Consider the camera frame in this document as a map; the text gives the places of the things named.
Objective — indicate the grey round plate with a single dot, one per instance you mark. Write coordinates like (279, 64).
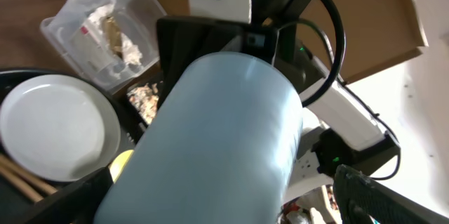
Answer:
(59, 128)

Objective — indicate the yellow bowl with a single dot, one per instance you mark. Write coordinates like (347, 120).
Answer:
(118, 164)

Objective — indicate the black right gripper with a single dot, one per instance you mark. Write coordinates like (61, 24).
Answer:
(182, 40)

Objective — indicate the white paper napkin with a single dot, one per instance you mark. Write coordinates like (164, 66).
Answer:
(131, 52)

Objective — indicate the gold brown snack wrapper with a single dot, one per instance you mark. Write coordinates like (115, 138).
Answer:
(113, 35)

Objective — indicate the round black serving tray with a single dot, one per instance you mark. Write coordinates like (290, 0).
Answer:
(132, 127)

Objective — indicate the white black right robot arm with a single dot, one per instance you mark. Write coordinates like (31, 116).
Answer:
(305, 40)

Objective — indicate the peanut shell food scraps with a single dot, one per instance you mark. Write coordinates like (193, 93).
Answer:
(145, 99)

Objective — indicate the clear plastic waste bin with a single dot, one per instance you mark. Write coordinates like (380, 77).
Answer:
(84, 49)

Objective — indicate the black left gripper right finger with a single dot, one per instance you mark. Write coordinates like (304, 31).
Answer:
(363, 200)

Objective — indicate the black rectangular waste tray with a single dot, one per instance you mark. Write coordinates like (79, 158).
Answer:
(156, 79)

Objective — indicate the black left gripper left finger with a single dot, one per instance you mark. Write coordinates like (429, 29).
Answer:
(76, 201)

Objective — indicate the light blue plastic cup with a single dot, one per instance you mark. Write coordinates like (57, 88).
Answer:
(220, 149)

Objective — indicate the wooden chopstick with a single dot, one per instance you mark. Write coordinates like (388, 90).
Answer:
(21, 185)
(27, 176)

